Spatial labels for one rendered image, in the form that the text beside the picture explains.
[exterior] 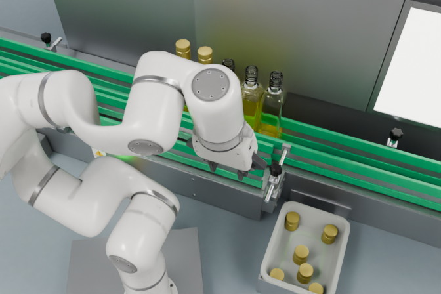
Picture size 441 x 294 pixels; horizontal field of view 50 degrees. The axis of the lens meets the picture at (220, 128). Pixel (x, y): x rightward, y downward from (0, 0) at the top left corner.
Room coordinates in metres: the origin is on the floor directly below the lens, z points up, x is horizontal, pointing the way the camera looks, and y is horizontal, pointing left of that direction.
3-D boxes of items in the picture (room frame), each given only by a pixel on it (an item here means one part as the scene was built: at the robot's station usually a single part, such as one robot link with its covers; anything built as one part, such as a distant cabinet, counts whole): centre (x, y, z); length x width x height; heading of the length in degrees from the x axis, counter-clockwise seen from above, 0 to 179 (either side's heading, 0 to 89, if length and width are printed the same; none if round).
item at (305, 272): (0.46, -0.20, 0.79); 0.04 x 0.04 x 0.04
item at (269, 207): (0.66, -0.14, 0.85); 0.09 x 0.04 x 0.07; 159
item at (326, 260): (0.50, -0.21, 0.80); 0.22 x 0.17 x 0.09; 159
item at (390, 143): (0.74, -0.43, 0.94); 0.07 x 0.04 x 0.13; 159
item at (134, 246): (0.42, 0.16, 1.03); 0.13 x 0.10 x 0.16; 159
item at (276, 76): (0.78, -0.13, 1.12); 0.03 x 0.03 x 0.05
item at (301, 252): (0.51, -0.20, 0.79); 0.04 x 0.04 x 0.04
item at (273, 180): (0.64, -0.13, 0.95); 0.17 x 0.03 x 0.12; 159
